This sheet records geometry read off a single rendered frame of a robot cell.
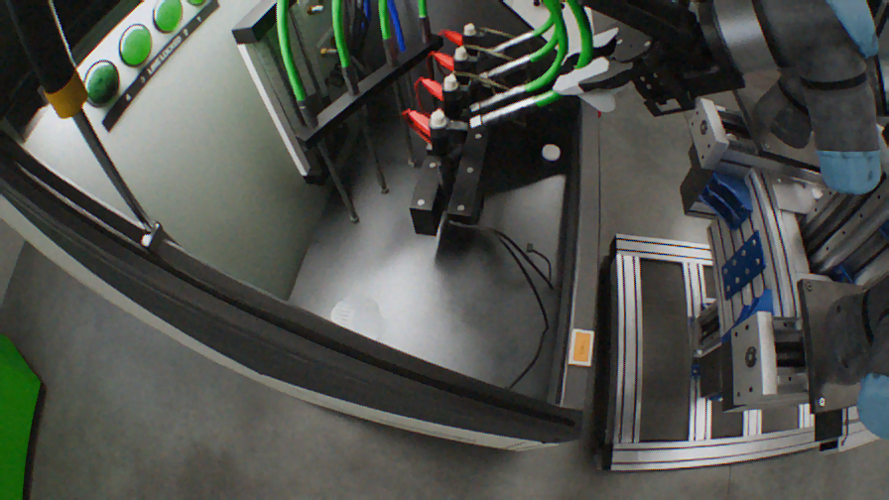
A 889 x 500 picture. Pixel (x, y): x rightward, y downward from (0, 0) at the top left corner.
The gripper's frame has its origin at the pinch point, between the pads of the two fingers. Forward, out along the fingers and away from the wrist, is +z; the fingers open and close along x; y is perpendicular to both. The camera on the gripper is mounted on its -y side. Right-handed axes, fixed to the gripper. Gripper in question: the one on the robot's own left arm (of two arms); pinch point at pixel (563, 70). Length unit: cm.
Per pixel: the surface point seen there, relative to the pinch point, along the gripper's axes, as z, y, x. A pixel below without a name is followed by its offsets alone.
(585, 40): -5.7, -2.5, 0.1
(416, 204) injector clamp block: 28.3, 2.5, -14.2
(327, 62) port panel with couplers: 44.6, -21.3, 6.6
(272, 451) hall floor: 119, 25, -101
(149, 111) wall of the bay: 17.0, -36.9, -24.1
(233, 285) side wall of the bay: 2.5, -18.8, -35.1
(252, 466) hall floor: 120, 20, -111
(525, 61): 14.3, 2.6, 10.8
